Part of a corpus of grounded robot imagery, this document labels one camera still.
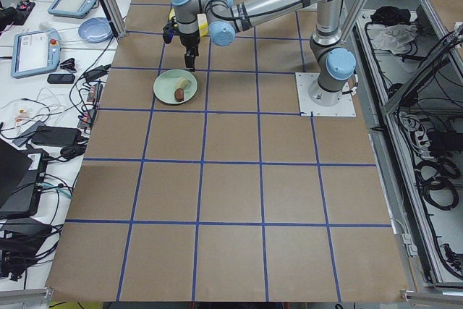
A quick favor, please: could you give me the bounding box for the light green plate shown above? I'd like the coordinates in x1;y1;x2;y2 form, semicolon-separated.
153;69;197;105

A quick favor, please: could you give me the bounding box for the teach pendant near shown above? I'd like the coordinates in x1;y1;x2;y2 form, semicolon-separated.
11;29;61;79

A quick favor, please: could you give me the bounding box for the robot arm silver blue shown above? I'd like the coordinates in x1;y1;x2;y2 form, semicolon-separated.
163;0;339;70

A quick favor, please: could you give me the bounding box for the white steamed bun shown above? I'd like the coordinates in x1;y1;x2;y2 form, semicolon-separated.
175;77;190;89

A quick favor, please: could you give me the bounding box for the teach pendant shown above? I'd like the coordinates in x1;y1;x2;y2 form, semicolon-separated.
11;29;61;79
48;0;97;19

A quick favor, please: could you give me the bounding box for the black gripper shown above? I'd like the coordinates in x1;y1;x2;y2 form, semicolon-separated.
163;17;200;72

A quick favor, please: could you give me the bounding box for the blue plate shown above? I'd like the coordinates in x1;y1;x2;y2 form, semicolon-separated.
77;17;113;43

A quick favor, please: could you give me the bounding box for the teach pendant far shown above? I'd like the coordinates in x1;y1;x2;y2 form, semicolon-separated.
48;0;97;19

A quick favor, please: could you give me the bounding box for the black power adapter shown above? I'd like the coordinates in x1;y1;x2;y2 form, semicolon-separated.
31;126;81;147

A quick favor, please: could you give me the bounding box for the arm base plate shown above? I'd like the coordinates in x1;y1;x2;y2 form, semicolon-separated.
295;72;356;117

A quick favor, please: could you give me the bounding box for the black laptop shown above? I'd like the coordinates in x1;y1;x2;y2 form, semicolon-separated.
1;140;48;219

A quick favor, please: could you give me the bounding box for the dark red bun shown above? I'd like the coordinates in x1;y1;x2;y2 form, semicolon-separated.
174;88;184;103

